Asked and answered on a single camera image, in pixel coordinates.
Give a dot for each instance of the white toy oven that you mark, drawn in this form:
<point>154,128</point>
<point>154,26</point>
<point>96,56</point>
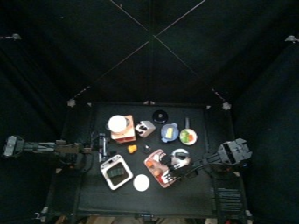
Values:
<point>107,180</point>

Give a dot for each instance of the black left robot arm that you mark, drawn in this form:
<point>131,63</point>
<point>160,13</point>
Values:
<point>39,145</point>

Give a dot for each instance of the yellow toy butter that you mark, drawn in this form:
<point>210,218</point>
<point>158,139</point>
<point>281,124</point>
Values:
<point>170,132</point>

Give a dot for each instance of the grey toy toaster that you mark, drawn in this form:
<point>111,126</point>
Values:
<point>144,128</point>

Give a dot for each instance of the toy frying pan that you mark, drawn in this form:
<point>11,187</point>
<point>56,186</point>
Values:
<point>188,142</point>

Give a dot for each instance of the pink plastic tray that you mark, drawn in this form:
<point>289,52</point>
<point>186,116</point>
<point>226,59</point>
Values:
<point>151,157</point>

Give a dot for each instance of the white toy bread slice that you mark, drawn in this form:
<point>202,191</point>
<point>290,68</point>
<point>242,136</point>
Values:
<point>156,157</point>

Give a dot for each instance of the silver toy kettle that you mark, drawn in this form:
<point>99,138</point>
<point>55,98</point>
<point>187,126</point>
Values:
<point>182,161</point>

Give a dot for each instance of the small black toy piece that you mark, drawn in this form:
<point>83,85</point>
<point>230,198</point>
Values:
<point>147,148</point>

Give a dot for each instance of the white round bowl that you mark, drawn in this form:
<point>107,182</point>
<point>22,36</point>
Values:
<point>118,123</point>

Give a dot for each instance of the small orange toy food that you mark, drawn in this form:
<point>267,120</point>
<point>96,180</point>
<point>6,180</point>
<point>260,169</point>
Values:
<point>150,164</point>

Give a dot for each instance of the orange toy food piece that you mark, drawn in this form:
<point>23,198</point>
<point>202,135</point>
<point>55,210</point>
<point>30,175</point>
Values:
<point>132,148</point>

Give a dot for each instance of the white round plate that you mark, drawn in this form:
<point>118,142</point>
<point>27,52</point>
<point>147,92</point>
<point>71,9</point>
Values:
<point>142,183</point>

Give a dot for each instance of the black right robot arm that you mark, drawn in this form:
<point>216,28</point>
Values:
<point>234,151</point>

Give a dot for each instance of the black round pan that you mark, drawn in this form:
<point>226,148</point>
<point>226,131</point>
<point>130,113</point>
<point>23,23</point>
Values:
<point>160,116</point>

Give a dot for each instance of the white text label sticker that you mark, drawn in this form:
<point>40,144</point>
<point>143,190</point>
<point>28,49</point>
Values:
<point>230,201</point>

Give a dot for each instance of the blue toy pot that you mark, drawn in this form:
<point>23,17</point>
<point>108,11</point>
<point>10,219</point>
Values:
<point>170,140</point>

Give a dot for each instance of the orange wooden toy box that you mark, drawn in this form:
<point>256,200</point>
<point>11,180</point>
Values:
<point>128,136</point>

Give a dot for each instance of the grey frame corner bracket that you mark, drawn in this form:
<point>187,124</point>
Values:
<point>226,105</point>
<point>291,38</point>
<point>71,102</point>
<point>16,36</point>

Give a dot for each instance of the green toy vegetable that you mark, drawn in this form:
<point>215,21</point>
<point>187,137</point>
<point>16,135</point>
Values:
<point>184,135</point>

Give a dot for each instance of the red toy vegetable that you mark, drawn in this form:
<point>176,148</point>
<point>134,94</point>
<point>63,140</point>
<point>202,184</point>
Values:
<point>191,137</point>

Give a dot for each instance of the peach toy food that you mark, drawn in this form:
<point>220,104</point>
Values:
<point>156,172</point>

